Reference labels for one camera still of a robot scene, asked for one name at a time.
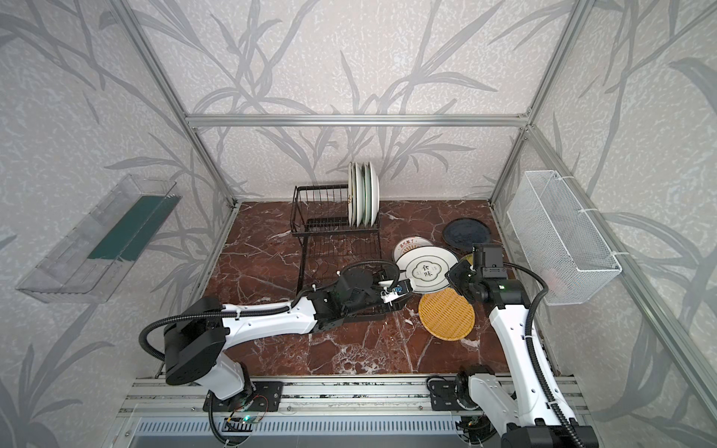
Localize black wire dish rack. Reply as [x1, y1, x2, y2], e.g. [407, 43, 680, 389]
[289, 183, 393, 323]

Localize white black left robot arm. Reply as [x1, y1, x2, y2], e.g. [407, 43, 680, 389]
[138, 259, 414, 447]

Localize orange woven plate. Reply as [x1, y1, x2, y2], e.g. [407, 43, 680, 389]
[418, 289, 475, 342]

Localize orange sunburst plate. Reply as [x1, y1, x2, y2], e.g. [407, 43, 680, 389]
[392, 236, 433, 261]
[369, 162, 380, 226]

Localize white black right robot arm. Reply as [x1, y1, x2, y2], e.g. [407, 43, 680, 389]
[446, 245, 599, 447]

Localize white plate green emblem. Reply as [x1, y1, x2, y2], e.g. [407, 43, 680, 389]
[396, 246, 459, 294]

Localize mint green flower plate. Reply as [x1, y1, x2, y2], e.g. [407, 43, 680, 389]
[363, 164, 373, 227]

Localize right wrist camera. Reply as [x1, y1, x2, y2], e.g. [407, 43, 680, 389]
[472, 244, 507, 279]

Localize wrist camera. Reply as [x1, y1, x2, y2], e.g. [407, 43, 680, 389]
[472, 244, 507, 279]
[379, 279, 414, 304]

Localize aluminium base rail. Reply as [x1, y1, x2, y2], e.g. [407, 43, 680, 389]
[104, 374, 561, 447]

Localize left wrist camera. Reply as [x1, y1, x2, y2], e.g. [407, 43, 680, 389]
[379, 279, 414, 304]

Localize clear plastic wall bin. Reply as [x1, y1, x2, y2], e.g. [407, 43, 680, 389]
[16, 175, 181, 304]

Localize white wire mesh basket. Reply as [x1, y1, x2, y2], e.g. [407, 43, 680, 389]
[507, 170, 622, 306]

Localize cream floral plate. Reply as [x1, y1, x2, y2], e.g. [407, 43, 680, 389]
[347, 162, 356, 227]

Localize white plate dark lettered rim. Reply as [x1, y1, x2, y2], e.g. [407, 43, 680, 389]
[354, 164, 365, 227]

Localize dark blue oval plate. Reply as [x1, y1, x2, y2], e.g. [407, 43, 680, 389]
[442, 218, 492, 252]

